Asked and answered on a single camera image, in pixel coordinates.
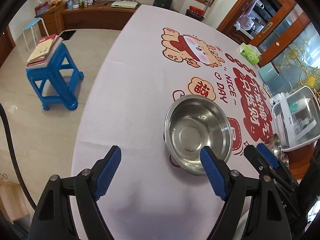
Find white medicine bottle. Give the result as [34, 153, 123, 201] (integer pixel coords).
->
[269, 92, 286, 107]

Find dark green air fryer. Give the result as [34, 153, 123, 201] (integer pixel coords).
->
[153, 0, 173, 9]

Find blue plastic stool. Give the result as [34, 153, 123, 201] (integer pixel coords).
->
[26, 43, 84, 111]

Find green tissue pack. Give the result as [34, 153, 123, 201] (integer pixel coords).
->
[239, 42, 261, 65]

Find stack of books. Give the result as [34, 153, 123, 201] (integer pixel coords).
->
[26, 34, 63, 69]

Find printed white red tablecloth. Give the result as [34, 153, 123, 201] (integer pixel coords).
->
[72, 5, 274, 239]

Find white clear-lid sterilizer box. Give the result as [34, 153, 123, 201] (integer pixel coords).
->
[272, 86, 320, 152]

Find white set-top box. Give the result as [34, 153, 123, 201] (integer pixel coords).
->
[111, 1, 138, 9]

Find wooden low cabinet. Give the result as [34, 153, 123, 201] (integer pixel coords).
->
[38, 2, 136, 35]

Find pink steel-lined bowl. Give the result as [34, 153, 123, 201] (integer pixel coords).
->
[280, 153, 290, 169]

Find teal ceramic cup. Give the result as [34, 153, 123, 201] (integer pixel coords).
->
[258, 62, 279, 92]

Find wide stainless steel bowl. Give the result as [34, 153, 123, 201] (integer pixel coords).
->
[164, 95, 233, 176]

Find light blue round stool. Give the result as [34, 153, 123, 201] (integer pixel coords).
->
[22, 17, 49, 52]

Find black cable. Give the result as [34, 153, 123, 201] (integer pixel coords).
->
[0, 102, 38, 211]

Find small stainless steel bowl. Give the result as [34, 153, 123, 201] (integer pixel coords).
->
[264, 134, 282, 159]

